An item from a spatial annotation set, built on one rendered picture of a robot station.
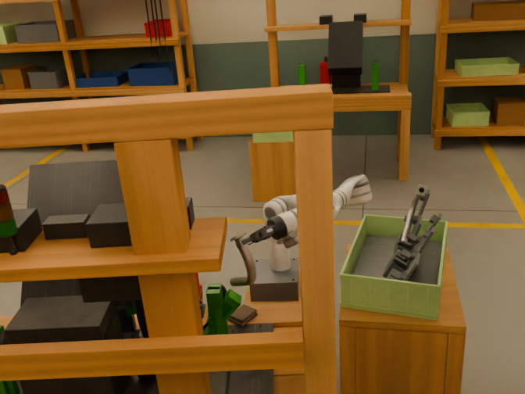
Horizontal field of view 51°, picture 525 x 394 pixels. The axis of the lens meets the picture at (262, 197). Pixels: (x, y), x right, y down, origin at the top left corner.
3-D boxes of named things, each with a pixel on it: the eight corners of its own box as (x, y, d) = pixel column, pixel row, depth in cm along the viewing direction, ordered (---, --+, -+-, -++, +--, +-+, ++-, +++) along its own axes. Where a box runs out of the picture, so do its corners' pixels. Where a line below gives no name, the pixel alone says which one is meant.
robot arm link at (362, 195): (378, 198, 214) (325, 209, 231) (371, 175, 213) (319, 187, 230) (366, 205, 207) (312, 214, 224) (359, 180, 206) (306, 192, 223)
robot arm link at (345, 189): (342, 184, 192) (348, 208, 192) (369, 170, 214) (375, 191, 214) (319, 190, 197) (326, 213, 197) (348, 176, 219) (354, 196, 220)
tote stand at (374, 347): (348, 361, 330) (347, 244, 299) (439, 367, 320) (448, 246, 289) (341, 455, 269) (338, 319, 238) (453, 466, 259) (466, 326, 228)
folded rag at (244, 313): (241, 327, 219) (241, 321, 218) (226, 320, 224) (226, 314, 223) (258, 315, 226) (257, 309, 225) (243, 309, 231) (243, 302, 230)
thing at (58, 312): (49, 376, 201) (26, 296, 187) (132, 372, 199) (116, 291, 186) (29, 414, 184) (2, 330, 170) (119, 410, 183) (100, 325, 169)
